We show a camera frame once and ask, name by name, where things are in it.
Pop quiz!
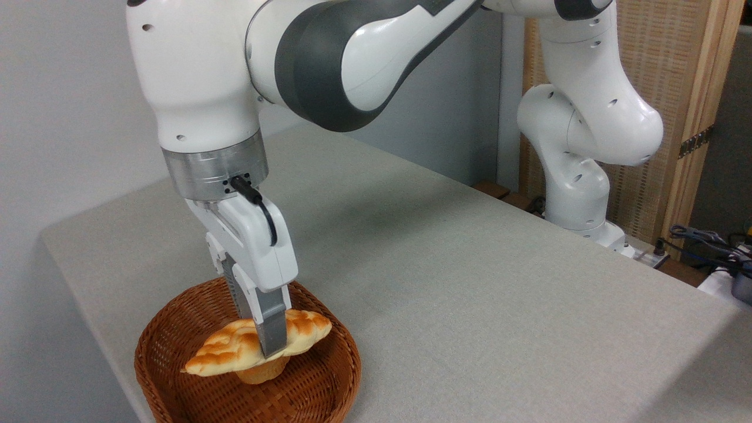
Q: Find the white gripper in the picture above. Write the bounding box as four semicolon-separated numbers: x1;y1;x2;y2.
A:
185;194;300;360

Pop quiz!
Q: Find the braided long bread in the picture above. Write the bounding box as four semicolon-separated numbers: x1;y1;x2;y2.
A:
181;310;333;377

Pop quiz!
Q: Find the round bread roll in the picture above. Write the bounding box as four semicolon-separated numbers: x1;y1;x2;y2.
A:
235;355;290;385

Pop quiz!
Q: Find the brown wicker basket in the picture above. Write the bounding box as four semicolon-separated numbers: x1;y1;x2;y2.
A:
134;276;362;423

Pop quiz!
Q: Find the grey tablecloth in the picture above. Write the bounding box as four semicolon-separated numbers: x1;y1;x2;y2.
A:
40;123;752;423

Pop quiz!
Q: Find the metal screen hinge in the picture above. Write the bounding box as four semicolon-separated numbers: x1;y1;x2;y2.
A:
679;125;715;160

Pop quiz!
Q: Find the white and grey box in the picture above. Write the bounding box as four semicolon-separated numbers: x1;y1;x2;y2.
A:
698;266;752;313

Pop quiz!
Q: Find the wooden rattan folding screen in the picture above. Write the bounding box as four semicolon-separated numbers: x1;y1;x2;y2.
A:
520;0;747;260

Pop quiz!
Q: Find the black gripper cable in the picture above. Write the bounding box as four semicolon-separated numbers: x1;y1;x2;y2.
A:
230;175;278;247

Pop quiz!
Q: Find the blue and black cable bundle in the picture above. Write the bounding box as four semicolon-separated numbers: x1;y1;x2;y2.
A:
663;225;752;277

